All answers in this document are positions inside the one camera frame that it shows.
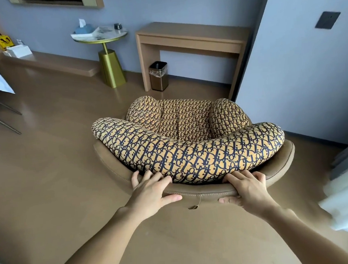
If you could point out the dark wall switch plate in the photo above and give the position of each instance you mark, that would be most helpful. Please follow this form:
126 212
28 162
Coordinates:
327 20

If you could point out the person's right little finger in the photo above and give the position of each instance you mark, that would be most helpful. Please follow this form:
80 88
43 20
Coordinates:
262 179

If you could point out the round gold side table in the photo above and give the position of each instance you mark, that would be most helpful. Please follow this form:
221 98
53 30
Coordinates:
111 66

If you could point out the person's left little finger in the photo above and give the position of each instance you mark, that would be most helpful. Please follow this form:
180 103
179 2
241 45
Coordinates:
135 178

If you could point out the low wooden bench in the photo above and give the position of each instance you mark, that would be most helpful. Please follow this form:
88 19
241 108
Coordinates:
57 64

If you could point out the white box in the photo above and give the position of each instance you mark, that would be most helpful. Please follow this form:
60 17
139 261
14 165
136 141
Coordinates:
19 51

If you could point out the patterned curved bolster pillow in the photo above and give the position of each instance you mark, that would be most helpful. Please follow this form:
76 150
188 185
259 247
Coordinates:
191 159

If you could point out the yellow paper bag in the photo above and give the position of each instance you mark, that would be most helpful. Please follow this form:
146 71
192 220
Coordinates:
3 41

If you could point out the person's right thumb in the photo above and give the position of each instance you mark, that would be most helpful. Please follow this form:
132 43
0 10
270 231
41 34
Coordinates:
229 200

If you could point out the blue tissue box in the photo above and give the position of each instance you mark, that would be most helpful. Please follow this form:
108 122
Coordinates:
84 29

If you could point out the person's right forearm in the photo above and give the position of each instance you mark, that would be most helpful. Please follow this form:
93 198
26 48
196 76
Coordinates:
305 237

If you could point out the brown leather armchair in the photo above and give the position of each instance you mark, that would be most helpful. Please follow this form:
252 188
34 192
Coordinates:
196 191

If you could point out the person's right middle finger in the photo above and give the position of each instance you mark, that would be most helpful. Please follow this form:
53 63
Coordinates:
244 176

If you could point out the gold framed wall screen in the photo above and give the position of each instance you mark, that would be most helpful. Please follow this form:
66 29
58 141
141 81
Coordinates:
91 0

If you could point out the patterned seat cushion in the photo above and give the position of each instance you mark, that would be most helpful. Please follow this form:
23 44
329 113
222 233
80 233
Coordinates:
182 117

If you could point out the white papers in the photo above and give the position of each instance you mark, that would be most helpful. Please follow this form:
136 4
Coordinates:
100 32

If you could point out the person's left forearm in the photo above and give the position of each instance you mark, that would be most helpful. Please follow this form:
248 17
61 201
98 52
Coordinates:
96 250

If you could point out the person's left middle finger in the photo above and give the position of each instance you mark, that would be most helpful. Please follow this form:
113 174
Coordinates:
156 179

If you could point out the small black cup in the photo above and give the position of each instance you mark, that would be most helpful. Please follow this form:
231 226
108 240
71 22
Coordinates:
118 26

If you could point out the person's left thumb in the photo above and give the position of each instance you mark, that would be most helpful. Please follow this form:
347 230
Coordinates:
171 199

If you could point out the person's right hand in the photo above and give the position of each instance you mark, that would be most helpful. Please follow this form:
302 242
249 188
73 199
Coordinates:
251 192

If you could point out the light wooden console desk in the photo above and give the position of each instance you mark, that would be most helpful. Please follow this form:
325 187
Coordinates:
190 36

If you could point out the steel trash bin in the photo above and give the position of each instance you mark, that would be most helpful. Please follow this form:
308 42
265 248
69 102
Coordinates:
159 80

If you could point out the person's left hand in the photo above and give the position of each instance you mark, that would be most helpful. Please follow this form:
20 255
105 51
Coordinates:
147 197

